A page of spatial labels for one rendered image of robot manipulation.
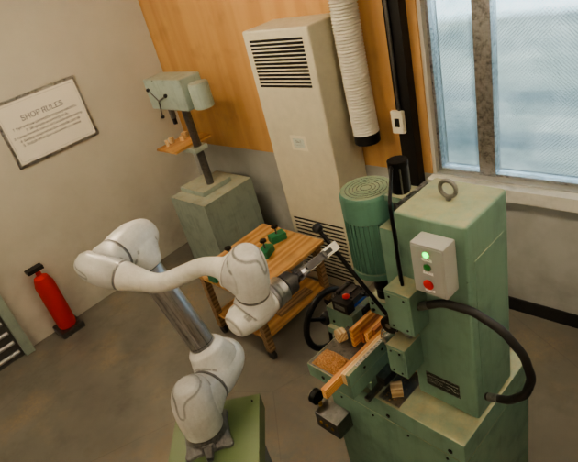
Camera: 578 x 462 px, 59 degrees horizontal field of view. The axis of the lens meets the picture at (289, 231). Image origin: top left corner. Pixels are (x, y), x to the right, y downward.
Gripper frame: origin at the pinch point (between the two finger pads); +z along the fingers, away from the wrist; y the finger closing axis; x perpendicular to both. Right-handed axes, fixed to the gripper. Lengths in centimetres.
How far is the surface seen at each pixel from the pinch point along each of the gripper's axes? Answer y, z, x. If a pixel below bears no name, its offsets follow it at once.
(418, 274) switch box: 33.4, -2.9, -20.1
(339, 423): -45, -14, -53
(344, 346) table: -27.3, -1.3, -31.0
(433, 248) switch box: 43.8, -2.7, -16.2
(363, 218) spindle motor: 18.8, 6.4, 1.0
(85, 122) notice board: -212, 46, 191
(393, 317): 14.3, -5.0, -27.3
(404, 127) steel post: -53, 128, 28
